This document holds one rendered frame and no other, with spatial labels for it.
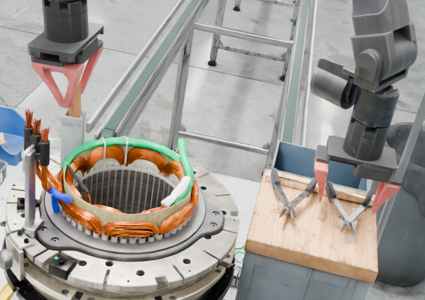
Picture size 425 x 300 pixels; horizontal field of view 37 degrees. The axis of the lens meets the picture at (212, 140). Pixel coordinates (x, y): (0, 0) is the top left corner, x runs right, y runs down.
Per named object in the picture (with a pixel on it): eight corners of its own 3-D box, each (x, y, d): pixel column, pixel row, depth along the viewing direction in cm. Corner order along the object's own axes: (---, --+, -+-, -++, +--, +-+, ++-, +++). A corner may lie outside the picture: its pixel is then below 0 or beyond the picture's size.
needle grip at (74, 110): (69, 119, 91) (67, 81, 88) (81, 118, 91) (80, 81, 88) (69, 125, 89) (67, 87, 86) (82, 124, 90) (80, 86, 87)
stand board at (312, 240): (262, 179, 108) (264, 168, 107) (371, 206, 106) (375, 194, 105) (243, 251, 91) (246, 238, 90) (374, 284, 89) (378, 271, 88)
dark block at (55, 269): (57, 262, 78) (58, 250, 77) (75, 269, 77) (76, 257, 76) (47, 273, 76) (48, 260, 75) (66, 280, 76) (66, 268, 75)
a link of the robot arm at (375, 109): (388, 92, 85) (410, 85, 88) (346, 73, 89) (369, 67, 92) (374, 137, 88) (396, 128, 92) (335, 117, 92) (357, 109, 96)
